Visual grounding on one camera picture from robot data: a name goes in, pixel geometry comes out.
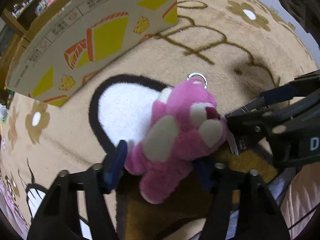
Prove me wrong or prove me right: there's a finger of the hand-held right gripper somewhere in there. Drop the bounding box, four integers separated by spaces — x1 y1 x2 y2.
224 99 278 143
259 70 320 105

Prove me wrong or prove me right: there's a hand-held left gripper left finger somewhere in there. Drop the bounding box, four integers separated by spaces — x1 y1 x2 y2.
26 139 128 240

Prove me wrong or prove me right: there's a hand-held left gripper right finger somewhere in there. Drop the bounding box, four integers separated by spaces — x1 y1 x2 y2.
194 159 292 240

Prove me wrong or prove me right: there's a pink bear plush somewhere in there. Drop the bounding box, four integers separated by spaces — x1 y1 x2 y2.
124 73 228 204

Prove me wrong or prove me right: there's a printed cardboard box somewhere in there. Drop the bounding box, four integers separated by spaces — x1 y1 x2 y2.
5 0 178 108

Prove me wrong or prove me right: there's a black packet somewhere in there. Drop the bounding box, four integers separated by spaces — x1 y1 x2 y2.
236 134 258 155

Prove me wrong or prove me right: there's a pale pink cloth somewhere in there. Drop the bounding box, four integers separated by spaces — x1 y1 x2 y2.
280 169 320 240

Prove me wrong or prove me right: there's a beige flower printed blanket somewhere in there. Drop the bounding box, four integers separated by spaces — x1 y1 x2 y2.
0 0 320 240

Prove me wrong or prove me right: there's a wooden corner shelf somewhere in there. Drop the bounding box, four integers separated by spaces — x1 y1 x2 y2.
0 0 83 45

